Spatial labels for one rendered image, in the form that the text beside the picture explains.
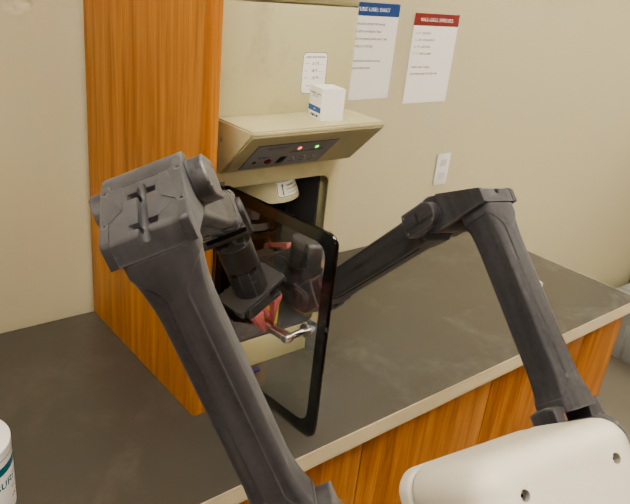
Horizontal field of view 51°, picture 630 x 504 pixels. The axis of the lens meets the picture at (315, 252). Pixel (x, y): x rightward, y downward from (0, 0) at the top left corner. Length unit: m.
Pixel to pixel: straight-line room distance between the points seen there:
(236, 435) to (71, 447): 0.74
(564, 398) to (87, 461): 0.81
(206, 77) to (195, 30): 0.07
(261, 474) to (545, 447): 0.27
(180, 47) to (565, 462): 0.85
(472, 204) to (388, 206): 1.32
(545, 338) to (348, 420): 0.57
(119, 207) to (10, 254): 1.08
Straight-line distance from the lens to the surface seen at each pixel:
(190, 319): 0.56
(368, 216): 2.23
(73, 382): 1.49
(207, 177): 0.60
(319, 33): 1.35
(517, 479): 0.65
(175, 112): 1.20
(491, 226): 0.98
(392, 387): 1.52
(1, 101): 1.54
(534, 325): 0.95
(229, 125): 1.20
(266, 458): 0.63
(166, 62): 1.21
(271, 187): 1.39
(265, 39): 1.27
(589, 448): 0.71
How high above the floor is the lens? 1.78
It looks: 23 degrees down
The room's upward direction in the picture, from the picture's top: 6 degrees clockwise
